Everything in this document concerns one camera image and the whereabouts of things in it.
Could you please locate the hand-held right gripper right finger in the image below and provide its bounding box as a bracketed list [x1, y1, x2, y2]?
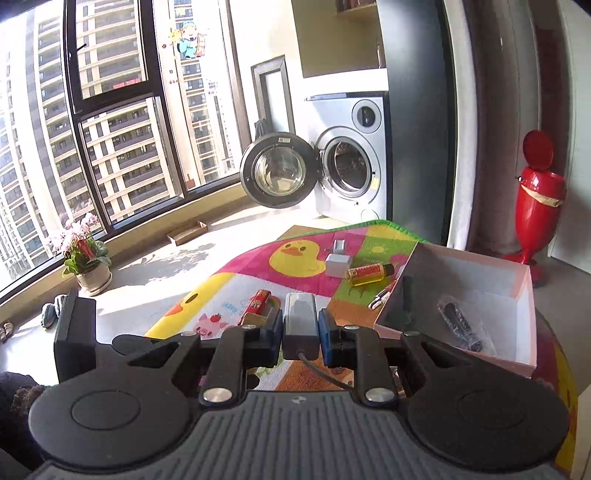
[318, 308, 468, 408]

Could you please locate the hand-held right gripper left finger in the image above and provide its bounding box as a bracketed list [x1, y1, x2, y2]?
[112, 308, 284, 408]

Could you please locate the grey power bank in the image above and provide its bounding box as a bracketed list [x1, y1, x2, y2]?
[283, 293, 320, 361]

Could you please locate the black charging cable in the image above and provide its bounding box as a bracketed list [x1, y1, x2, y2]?
[298, 351, 356, 393]

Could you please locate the pink cardboard box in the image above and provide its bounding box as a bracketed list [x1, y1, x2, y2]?
[373, 242, 539, 379]

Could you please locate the red and white pen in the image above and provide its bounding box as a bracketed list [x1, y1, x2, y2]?
[368, 279, 398, 310]

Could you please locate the colourful duck play mat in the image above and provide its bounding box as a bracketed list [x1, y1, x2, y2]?
[144, 220, 580, 472]

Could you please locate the white power adapter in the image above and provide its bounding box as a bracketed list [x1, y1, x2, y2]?
[324, 239, 354, 278]

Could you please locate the yellow oil bottle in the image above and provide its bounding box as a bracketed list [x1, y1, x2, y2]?
[346, 263, 399, 288]

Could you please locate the potted pink orchid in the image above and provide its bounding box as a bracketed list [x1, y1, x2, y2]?
[46, 213, 113, 296]

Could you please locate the dark fuzzy cloth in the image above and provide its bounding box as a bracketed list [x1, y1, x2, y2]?
[0, 371, 47, 462]

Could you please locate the black item in plastic bag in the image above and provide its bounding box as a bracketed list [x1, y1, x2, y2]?
[436, 295, 499, 356]

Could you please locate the flat cardboard piece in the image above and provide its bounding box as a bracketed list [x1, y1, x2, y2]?
[166, 220, 208, 245]

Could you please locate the round washing machine door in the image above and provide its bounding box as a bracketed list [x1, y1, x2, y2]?
[240, 134, 320, 209]

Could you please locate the silver washing machine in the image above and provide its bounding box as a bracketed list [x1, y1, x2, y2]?
[305, 92, 391, 221]

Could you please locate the black framed panel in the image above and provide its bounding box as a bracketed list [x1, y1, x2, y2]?
[250, 55, 296, 139]

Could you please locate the red trash bin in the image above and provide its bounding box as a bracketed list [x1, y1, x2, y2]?
[502, 130, 568, 278]

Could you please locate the cartoon window sticker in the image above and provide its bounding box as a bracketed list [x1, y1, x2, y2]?
[168, 21, 208, 60]

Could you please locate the black window frame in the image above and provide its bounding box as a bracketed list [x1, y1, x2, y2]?
[0, 0, 259, 301]

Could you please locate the beige wall cabinet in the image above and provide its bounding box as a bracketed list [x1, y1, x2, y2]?
[291, 0, 389, 79]

